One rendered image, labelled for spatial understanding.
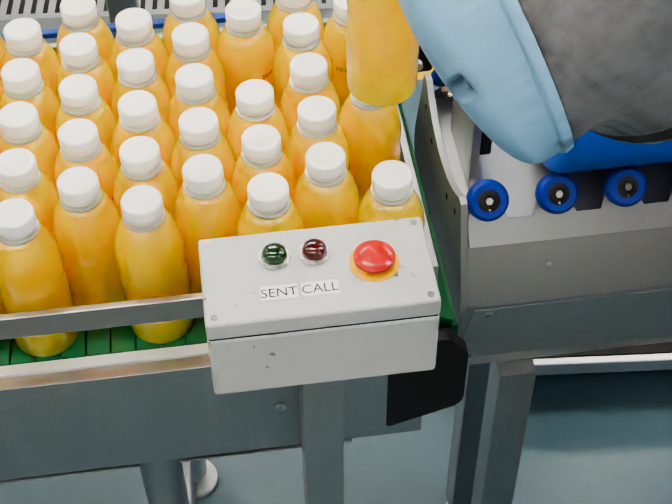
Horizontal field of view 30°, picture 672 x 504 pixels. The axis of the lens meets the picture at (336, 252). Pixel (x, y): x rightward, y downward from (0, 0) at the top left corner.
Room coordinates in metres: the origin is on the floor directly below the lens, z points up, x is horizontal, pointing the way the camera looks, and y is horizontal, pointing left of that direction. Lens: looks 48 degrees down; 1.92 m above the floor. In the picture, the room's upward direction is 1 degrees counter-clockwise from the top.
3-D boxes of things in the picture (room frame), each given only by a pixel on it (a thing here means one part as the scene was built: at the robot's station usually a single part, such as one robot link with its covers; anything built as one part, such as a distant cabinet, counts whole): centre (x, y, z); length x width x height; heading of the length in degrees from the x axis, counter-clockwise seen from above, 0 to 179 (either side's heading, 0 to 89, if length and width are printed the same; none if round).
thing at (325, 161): (0.87, 0.01, 1.07); 0.04 x 0.04 x 0.02
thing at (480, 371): (1.10, -0.21, 0.31); 0.06 x 0.06 x 0.63; 7
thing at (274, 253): (0.72, 0.05, 1.11); 0.02 x 0.02 x 0.01
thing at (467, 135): (1.02, -0.15, 0.99); 0.10 x 0.02 x 0.12; 7
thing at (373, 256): (0.71, -0.03, 1.11); 0.04 x 0.04 x 0.01
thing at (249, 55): (1.10, 0.10, 0.98); 0.07 x 0.07 x 0.17
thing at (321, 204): (0.87, 0.01, 0.98); 0.07 x 0.07 x 0.17
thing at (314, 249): (0.73, 0.02, 1.11); 0.02 x 0.02 x 0.01
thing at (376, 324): (0.71, 0.02, 1.05); 0.20 x 0.10 x 0.10; 97
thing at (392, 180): (0.84, -0.05, 1.07); 0.04 x 0.04 x 0.02
